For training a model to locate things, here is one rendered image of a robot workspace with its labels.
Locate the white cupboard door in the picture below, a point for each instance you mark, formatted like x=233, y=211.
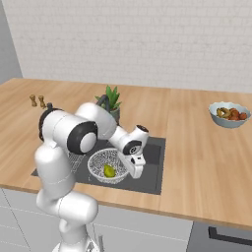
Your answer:
x=144, y=233

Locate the green yellow pear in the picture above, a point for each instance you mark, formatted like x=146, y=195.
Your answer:
x=109, y=171

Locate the grey dishwasher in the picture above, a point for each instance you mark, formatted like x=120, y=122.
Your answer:
x=200, y=239

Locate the yellow green fruit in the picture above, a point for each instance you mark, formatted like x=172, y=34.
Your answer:
x=223, y=113

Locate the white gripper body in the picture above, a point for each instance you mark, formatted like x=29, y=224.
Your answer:
x=135, y=170

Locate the white mesh colander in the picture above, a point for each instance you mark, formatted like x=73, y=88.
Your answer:
x=98, y=160

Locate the white drawer stack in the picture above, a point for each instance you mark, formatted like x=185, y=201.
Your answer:
x=16, y=223

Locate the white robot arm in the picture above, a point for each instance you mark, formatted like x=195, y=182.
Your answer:
x=62, y=154

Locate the green potted plant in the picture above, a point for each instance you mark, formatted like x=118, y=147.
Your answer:
x=112, y=95

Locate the dark grey sink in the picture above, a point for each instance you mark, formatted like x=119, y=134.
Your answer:
x=152, y=170

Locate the pale blue fruit bowl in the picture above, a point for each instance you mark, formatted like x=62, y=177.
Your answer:
x=229, y=123

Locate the wooden shaker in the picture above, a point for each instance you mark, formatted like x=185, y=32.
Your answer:
x=33, y=100
x=42, y=101

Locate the dark grey sink faucet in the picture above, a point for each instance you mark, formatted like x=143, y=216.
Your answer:
x=102, y=99

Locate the red orange fruit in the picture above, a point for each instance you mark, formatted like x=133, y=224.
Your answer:
x=243, y=115
x=235, y=114

